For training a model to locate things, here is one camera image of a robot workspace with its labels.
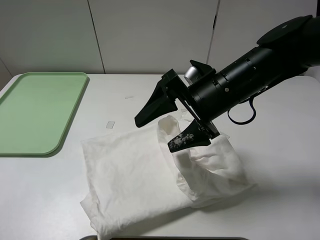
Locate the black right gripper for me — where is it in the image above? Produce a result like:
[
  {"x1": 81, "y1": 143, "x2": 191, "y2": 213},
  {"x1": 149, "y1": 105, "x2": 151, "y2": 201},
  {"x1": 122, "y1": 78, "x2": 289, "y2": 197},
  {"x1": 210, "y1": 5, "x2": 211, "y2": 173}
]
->
[{"x1": 134, "y1": 69, "x2": 220, "y2": 153}]

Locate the white short sleeve t-shirt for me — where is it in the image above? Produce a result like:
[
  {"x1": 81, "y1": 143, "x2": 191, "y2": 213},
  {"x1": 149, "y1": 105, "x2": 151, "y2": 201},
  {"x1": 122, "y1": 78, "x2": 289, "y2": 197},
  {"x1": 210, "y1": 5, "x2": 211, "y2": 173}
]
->
[{"x1": 80, "y1": 112, "x2": 254, "y2": 240}]

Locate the green plastic tray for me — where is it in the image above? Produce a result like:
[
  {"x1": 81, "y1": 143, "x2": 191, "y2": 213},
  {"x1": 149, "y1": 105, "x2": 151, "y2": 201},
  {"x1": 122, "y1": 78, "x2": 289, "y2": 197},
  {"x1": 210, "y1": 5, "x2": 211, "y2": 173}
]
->
[{"x1": 0, "y1": 72, "x2": 89, "y2": 157}]

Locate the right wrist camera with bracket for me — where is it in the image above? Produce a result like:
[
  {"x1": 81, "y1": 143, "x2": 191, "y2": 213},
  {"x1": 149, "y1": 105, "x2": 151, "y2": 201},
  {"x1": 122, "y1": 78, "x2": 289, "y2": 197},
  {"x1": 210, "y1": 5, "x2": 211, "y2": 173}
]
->
[{"x1": 184, "y1": 60, "x2": 217, "y2": 85}]

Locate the black right camera cable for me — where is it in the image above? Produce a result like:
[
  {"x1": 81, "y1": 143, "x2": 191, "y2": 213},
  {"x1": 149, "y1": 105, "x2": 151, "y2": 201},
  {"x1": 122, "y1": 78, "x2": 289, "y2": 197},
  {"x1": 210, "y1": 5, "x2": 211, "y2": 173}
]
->
[{"x1": 226, "y1": 84, "x2": 271, "y2": 125}]

